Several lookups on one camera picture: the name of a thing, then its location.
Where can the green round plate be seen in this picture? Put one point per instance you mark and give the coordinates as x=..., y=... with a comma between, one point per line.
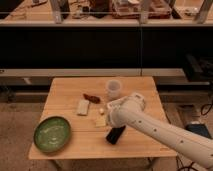
x=52, y=134

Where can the long shelf bench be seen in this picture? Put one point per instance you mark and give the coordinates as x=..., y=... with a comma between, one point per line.
x=101, y=48

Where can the white rectangular sponge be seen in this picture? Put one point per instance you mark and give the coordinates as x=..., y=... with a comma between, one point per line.
x=83, y=107

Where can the dark red chili pepper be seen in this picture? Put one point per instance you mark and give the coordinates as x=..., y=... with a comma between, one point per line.
x=92, y=99

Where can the blue floor device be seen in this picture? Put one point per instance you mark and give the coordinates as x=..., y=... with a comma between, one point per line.
x=199, y=129

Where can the translucent plastic cup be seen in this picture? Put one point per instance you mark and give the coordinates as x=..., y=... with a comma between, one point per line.
x=113, y=88

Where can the pale yellow flat block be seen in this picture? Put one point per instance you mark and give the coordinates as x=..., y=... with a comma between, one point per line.
x=100, y=121

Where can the wooden table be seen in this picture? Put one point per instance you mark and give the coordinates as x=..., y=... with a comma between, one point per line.
x=87, y=140

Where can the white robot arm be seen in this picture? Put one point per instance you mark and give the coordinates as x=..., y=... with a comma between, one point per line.
x=130, y=110

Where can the black box on right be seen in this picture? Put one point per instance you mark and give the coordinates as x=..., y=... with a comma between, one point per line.
x=199, y=69

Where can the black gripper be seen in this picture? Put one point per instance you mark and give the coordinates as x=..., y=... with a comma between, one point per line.
x=114, y=135

